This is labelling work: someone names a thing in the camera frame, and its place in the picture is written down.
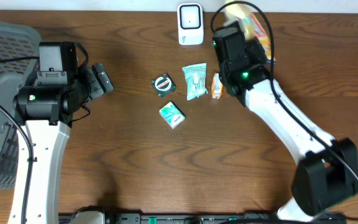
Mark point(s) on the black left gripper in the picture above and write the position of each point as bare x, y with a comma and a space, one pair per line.
92, 76

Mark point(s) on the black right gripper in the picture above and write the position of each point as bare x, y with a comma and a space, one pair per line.
252, 45

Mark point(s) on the yellow blue snack bag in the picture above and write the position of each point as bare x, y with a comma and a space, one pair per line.
242, 15

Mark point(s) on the small orange white packet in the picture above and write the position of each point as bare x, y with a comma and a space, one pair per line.
216, 87

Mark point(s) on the teal candy pouch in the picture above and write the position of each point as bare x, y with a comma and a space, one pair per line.
195, 77

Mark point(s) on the dark green round-logo packet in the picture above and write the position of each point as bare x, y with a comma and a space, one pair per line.
163, 85

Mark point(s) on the green white tissue pack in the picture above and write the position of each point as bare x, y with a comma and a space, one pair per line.
172, 115

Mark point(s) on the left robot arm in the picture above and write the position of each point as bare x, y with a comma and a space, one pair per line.
44, 107

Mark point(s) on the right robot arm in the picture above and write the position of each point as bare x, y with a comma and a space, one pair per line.
326, 166

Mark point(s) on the white barcode scanner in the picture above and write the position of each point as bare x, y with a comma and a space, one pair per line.
190, 24

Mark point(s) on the grey plastic shopping basket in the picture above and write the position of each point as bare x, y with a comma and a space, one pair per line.
19, 45

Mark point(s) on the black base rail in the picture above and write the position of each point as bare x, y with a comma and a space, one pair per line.
136, 218

